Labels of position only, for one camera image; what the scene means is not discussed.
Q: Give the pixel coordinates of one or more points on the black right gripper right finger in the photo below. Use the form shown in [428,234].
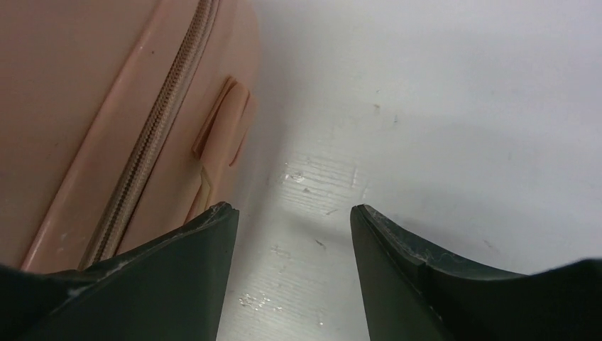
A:
[413,289]

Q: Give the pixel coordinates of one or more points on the pink hard-shell suitcase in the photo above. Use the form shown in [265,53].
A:
[120,122]

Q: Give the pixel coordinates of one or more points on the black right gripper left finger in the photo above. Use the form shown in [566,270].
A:
[170,288]

